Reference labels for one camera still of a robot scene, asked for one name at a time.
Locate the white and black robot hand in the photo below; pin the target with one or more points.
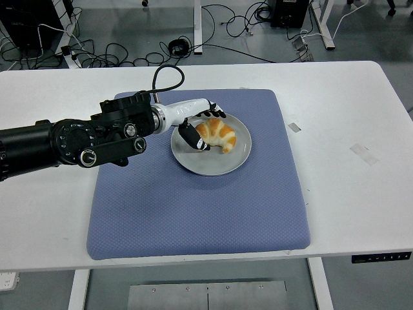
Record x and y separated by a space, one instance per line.
180 109

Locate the golden croissant bread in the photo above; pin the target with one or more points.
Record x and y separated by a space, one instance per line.
222 132

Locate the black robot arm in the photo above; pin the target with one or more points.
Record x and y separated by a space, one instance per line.
71 142

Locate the round grey plate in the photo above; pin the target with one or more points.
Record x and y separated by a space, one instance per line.
209 163

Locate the white background desk leg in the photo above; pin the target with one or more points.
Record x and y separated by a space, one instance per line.
66 32
197 26
324 22

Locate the blue quilted mat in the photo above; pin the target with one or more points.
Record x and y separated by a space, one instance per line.
161 210

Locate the small grey tape piece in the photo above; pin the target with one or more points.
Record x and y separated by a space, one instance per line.
294 127

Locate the black power adapter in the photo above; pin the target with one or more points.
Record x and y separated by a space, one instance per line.
66 51

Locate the black equipment box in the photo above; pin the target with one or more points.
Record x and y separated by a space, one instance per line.
288 13

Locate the black computer tower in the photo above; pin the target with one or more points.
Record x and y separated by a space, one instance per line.
29 22

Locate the grey metal plate with screws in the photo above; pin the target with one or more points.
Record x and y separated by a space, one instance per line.
206 297

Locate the large grey tape piece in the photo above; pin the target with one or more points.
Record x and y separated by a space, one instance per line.
364 154

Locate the white table leg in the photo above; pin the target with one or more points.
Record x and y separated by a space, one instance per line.
321 287
79 290

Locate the white power strip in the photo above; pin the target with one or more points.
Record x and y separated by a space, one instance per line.
8 281

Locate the black table control panel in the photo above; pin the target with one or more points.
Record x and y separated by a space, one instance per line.
380 257

